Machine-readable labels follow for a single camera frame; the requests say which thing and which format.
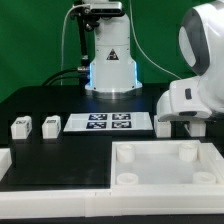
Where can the white marker tag plate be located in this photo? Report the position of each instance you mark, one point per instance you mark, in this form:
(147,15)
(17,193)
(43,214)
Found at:
(117,121)

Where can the white square table top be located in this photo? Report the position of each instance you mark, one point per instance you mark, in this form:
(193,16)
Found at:
(178,162)

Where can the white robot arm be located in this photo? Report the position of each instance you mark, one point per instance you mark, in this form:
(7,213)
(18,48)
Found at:
(183,38)

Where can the white U-shaped obstacle fence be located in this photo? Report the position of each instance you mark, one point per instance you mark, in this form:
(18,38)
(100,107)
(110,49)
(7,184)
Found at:
(117,200)

